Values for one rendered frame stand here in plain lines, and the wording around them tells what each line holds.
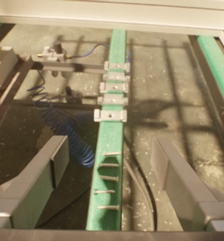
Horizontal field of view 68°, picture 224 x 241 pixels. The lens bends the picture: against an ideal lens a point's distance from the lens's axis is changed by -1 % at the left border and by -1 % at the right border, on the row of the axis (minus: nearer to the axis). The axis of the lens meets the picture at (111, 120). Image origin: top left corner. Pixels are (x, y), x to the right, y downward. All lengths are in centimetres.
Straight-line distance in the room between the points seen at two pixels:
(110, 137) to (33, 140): 113
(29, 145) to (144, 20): 110
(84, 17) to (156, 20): 18
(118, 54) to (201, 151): 109
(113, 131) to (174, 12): 35
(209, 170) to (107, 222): 115
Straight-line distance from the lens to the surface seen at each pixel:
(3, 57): 80
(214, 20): 54
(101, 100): 27
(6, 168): 132
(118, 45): 42
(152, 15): 49
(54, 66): 89
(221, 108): 37
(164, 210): 113
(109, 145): 23
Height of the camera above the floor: 107
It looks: 54 degrees down
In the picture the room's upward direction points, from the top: 2 degrees clockwise
